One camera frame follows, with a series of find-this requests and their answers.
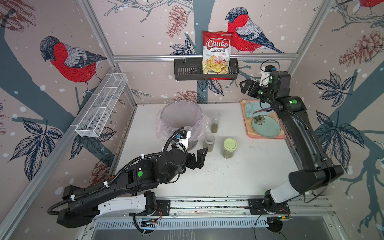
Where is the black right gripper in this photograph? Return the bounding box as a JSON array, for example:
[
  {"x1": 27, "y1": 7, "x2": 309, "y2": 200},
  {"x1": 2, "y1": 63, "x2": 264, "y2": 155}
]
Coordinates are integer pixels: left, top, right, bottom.
[{"x1": 238, "y1": 79, "x2": 275, "y2": 106}]

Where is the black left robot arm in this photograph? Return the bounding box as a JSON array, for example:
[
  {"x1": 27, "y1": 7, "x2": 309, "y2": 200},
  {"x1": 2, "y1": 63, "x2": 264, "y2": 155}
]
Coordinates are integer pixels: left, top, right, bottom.
[{"x1": 47, "y1": 148, "x2": 208, "y2": 228}]

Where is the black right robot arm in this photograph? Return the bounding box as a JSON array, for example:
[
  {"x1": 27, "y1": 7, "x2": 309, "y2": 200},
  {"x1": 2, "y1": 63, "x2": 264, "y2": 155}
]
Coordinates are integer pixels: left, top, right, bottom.
[{"x1": 240, "y1": 71, "x2": 344, "y2": 214}]

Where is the short clear mung bean jar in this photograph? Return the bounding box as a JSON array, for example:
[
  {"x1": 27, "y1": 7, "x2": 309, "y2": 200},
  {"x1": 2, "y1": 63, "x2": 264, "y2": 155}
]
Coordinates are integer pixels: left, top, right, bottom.
[{"x1": 204, "y1": 132, "x2": 215, "y2": 152}]

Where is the green lid mung bean jar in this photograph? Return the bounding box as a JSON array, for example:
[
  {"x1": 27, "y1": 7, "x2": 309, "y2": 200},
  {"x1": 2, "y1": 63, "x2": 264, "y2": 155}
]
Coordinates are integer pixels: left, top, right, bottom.
[{"x1": 222, "y1": 138, "x2": 238, "y2": 159}]

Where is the teal folded cloth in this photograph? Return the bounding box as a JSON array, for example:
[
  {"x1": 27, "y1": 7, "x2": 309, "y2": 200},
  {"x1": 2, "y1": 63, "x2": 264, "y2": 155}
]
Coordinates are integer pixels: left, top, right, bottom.
[{"x1": 245, "y1": 102, "x2": 270, "y2": 118}]

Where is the pink serving tray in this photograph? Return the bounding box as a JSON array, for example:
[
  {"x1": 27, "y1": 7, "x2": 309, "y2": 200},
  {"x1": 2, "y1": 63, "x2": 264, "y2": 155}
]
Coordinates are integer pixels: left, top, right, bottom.
[{"x1": 241, "y1": 100, "x2": 286, "y2": 140}]

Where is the teal oval plate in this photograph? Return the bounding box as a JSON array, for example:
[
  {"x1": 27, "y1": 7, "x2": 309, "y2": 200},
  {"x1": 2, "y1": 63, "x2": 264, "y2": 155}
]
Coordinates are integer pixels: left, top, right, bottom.
[{"x1": 252, "y1": 115, "x2": 281, "y2": 138}]

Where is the white mesh trash bin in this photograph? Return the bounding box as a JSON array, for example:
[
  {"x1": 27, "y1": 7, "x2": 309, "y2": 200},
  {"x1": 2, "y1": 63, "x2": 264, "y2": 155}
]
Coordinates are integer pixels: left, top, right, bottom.
[{"x1": 158, "y1": 100, "x2": 205, "y2": 151}]

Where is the Chuba cassava chips bag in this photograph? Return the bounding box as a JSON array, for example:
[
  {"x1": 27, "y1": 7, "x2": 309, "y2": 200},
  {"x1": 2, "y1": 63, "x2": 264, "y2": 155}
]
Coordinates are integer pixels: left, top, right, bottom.
[{"x1": 202, "y1": 31, "x2": 233, "y2": 74}]

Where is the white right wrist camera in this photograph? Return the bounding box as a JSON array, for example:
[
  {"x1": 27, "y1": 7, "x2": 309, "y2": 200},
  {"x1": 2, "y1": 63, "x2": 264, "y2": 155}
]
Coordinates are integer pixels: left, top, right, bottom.
[{"x1": 259, "y1": 65, "x2": 277, "y2": 87}]

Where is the dark grey wall shelf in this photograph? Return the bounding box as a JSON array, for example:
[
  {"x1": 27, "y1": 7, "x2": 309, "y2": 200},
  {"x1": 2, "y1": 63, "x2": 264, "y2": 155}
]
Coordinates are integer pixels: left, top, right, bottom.
[{"x1": 174, "y1": 58, "x2": 239, "y2": 81}]

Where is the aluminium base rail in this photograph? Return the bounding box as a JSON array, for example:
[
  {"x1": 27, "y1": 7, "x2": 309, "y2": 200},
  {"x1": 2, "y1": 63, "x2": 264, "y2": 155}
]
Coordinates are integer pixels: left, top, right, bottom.
[{"x1": 131, "y1": 196, "x2": 331, "y2": 218}]

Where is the white wire mesh shelf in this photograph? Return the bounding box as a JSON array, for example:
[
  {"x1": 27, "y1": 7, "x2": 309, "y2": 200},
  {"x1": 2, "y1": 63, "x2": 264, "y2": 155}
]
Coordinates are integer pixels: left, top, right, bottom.
[{"x1": 75, "y1": 73, "x2": 128, "y2": 138}]

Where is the black corrugated cable conduit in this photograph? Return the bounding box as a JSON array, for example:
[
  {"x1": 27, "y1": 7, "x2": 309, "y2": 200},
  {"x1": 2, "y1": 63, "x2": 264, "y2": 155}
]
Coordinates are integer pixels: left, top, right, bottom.
[{"x1": 47, "y1": 127, "x2": 184, "y2": 216}]

